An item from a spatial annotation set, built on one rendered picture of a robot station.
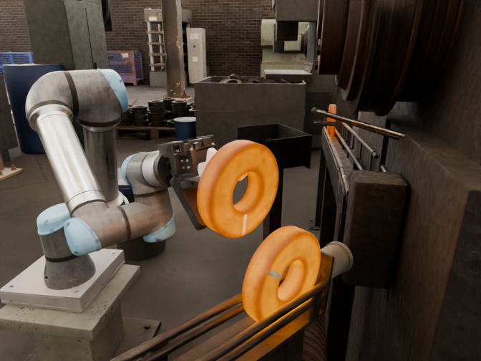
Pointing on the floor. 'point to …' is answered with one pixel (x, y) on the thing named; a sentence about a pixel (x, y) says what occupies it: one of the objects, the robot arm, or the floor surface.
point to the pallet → (153, 119)
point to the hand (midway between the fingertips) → (240, 177)
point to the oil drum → (21, 82)
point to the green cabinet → (67, 36)
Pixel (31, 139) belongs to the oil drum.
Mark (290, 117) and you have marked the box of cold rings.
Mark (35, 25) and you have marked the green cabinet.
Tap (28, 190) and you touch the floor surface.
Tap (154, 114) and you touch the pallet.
